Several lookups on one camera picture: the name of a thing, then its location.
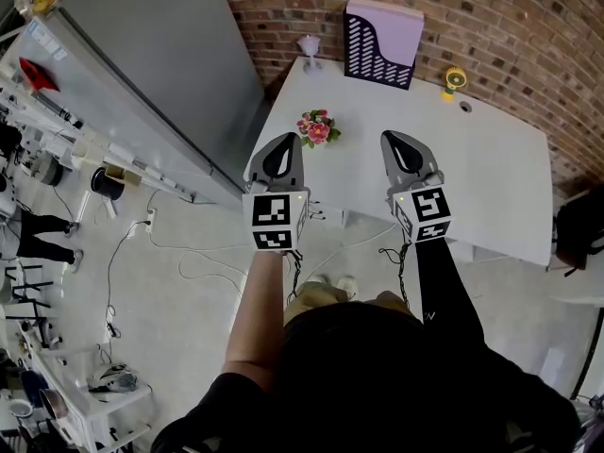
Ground small yellow desk fan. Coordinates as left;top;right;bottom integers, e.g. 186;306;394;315
441;66;468;105

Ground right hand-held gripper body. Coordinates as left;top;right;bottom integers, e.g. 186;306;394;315
388;171;453;244

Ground black floor cable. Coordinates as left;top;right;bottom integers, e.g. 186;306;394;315
105;219;153;340

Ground white workbench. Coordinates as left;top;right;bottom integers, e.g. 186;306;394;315
16;335;155;453

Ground small cardboard box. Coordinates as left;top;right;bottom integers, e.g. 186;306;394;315
105;163;143;188

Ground right hand-held gripper black cable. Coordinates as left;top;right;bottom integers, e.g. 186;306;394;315
378;240;412;311

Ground left hand-held gripper black cable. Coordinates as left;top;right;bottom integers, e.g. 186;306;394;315
284;249;304;307

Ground black round bin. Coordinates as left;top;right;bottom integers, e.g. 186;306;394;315
90;166;126;202

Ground hand-held gripper black cable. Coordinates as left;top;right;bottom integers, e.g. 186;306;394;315
378;240;412;311
284;249;304;307

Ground person's khaki trousers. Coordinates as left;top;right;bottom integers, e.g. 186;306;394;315
282;281;411;327

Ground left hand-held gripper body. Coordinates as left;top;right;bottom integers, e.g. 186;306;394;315
242;178;310;254

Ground pink flowers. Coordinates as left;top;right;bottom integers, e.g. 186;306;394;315
295;108;343;150

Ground person's right shoe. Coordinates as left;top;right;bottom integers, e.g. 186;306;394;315
335;276;361;302

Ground person's right forearm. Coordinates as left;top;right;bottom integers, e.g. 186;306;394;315
414;238;487;348

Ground red holder on refrigerator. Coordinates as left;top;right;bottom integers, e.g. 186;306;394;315
18;57;60;93

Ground person's black shirt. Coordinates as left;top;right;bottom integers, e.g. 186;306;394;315
150;299;582;453

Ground black stool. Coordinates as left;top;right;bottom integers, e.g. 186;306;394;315
3;261;57;349

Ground white and black helmet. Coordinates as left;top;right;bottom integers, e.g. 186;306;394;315
86;362;141;394

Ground purple and black file holder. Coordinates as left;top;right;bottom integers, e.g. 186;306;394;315
343;0;426;92

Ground person's left forearm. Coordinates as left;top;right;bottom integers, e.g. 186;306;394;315
221;250;292;379

